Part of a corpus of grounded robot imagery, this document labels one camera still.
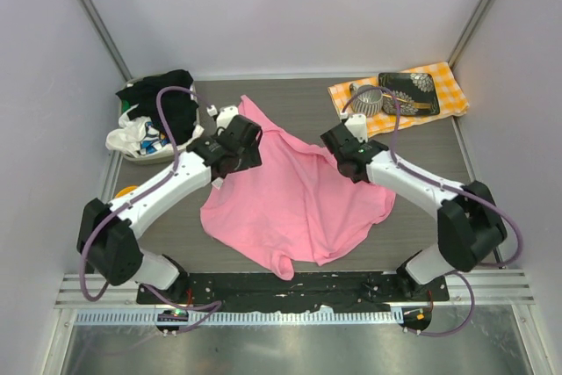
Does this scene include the pink t shirt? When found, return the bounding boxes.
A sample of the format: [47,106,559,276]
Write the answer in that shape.
[200,96,396,280]

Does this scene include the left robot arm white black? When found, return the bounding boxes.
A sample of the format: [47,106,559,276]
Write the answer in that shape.
[76,114,263,304]

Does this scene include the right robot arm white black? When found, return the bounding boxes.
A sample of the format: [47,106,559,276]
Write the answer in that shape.
[321,123,507,300]

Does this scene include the grey striped cup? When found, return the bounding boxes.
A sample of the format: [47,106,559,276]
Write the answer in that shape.
[349,83,384,118]

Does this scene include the black t shirt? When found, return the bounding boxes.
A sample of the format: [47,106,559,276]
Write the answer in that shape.
[116,69,198,130]

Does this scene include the grey laundry basket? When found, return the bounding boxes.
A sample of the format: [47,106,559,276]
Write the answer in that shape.
[120,78,204,166]

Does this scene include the gold spoon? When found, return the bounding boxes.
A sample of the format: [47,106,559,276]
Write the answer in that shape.
[383,93,432,110]

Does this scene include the black floral rectangular plate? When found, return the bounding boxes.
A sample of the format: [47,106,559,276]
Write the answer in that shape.
[378,72,441,117]

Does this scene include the white printed t shirt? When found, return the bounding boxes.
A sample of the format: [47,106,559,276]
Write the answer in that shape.
[105,114,204,161]

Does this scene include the orange checkered cloth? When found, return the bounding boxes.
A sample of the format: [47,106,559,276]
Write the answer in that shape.
[328,62,469,136]

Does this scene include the orange plastic bowl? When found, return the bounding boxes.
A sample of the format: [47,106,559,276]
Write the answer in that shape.
[115,185,138,198]

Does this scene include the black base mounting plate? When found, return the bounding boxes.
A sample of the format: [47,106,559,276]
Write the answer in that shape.
[135,270,451,311]

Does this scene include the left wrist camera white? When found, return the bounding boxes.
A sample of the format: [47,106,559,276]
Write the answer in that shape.
[206,105,239,129]

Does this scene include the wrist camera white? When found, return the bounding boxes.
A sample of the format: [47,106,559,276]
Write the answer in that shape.
[206,105,239,129]
[340,112,368,142]

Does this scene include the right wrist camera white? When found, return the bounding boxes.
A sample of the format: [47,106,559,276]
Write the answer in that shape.
[340,112,368,142]

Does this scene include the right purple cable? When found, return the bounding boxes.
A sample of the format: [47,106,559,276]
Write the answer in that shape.
[340,91,524,337]

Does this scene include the purple cable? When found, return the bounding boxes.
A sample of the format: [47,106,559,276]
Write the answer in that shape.
[78,86,225,335]
[340,91,524,337]

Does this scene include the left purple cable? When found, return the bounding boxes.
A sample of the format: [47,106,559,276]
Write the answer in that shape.
[78,86,225,335]

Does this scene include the white slotted cable duct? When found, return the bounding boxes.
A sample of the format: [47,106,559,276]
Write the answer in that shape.
[75,306,403,327]

